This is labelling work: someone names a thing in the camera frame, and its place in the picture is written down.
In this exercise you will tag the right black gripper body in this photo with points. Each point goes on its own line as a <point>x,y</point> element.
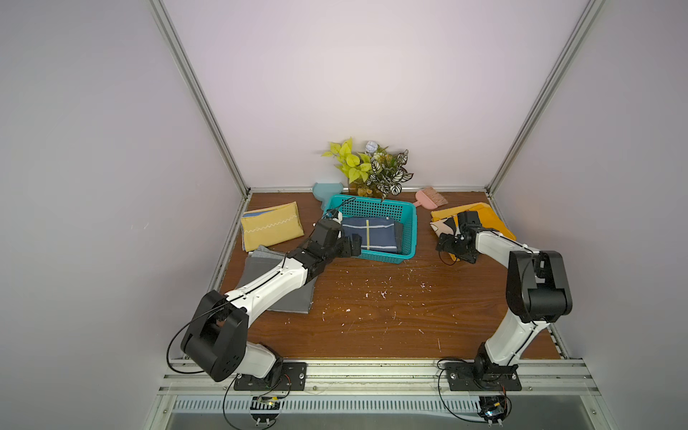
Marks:
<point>449,242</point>

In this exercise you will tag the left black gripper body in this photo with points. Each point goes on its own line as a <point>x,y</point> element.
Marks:
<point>339,248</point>

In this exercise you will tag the yellow black patterned pillowcase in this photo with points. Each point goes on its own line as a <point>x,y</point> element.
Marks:
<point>486,220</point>

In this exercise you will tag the mustard zigzag pillowcase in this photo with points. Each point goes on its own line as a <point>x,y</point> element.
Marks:
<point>270,226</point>

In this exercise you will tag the navy striped pillowcase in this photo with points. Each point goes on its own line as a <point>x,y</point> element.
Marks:
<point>377,234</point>

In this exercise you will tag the dark grey checked pillowcase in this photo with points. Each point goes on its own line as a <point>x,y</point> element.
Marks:
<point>398,236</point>

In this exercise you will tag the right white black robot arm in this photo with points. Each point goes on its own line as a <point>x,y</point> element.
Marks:
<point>537,290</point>

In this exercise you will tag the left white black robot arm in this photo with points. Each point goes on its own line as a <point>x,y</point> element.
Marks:
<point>216,339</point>

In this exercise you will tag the teal plastic basket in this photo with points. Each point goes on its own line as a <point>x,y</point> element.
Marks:
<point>404,212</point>

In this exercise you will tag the teal dustpan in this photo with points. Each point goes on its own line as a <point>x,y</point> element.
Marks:
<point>323,192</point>

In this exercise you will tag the pink hand brush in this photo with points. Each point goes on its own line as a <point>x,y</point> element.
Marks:
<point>429,199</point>

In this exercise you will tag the artificial green plant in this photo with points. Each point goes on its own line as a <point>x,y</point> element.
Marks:
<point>373,172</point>

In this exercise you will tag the right circuit board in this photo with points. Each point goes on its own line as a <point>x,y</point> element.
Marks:
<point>493,409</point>

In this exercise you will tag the circuit board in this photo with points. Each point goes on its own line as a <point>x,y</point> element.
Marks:
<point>493,409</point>
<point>264,411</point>

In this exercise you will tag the left circuit board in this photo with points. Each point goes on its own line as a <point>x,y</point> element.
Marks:
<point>264,411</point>

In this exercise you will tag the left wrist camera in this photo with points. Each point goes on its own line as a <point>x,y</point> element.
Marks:
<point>333,214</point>

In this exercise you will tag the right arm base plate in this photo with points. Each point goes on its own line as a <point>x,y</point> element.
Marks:
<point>469,377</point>

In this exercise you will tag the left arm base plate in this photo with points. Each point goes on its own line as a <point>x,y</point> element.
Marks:
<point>286,377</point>

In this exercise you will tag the aluminium front rail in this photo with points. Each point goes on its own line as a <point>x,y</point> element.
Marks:
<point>400,377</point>

